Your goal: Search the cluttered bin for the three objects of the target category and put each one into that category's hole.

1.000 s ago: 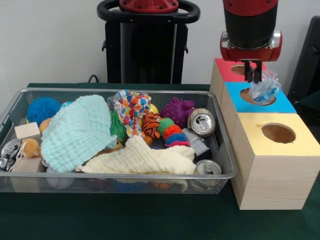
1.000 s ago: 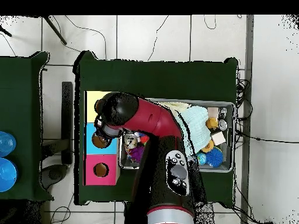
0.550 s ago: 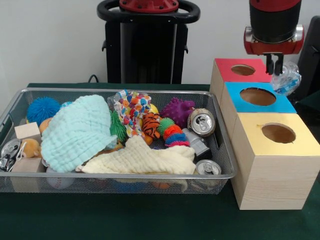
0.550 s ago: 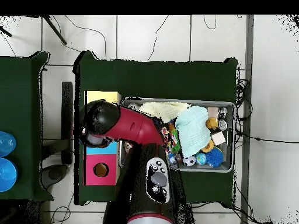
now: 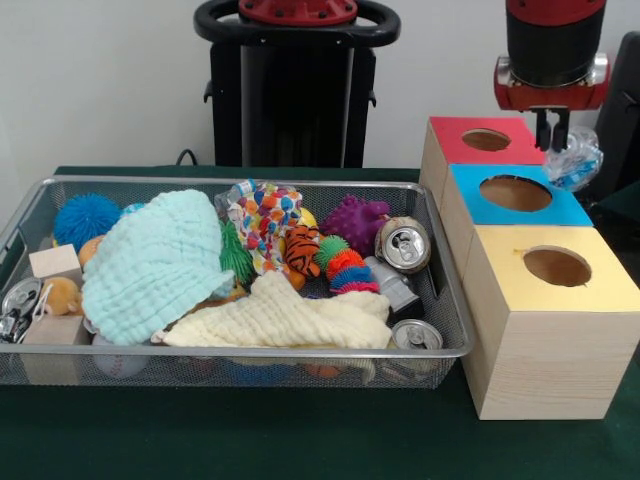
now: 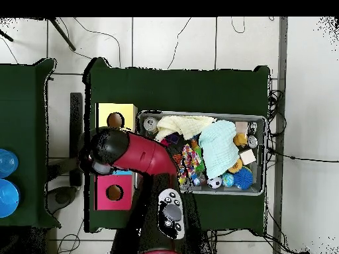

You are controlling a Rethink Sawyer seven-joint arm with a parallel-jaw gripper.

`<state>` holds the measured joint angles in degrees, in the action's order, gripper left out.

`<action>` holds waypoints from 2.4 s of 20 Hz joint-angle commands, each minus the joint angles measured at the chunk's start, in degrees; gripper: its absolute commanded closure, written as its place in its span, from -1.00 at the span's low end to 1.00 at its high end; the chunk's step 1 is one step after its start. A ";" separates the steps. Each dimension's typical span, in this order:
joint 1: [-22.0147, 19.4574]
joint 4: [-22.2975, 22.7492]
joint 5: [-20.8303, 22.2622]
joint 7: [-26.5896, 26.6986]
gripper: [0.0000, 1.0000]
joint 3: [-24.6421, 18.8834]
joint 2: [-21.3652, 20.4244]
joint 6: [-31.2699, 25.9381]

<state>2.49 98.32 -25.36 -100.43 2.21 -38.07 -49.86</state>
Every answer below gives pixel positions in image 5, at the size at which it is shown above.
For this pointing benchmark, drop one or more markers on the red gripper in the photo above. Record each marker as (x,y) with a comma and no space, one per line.
(550,97)

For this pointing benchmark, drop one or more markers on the mint green cloth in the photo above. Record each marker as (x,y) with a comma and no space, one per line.
(150,270)

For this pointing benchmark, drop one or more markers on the wooden box with three holes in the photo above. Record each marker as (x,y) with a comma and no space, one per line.
(550,360)

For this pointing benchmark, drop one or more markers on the black chair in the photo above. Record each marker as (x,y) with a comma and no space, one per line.
(620,140)

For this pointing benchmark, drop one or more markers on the dark green tablecloth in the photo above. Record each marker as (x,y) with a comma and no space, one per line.
(300,440)
(625,210)

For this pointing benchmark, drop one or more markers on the crushed drink can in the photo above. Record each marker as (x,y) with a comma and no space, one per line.
(402,247)

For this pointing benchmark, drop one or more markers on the purple spiky ball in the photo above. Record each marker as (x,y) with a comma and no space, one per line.
(355,220)

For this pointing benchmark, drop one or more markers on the silver drink can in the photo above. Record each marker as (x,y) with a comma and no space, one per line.
(415,334)

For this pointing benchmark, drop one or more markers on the rainbow spiky caterpillar toy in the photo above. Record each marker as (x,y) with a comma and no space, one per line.
(345,270)

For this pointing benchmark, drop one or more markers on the tiger plush toy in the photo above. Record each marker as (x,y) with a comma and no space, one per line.
(300,250)

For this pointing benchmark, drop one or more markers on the white cloth with colourful dots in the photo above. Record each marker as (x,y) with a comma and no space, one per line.
(270,215)

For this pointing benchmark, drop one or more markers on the cream cloth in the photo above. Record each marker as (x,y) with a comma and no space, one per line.
(280,320)

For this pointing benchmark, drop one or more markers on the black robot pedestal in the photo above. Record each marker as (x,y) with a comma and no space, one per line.
(300,100)

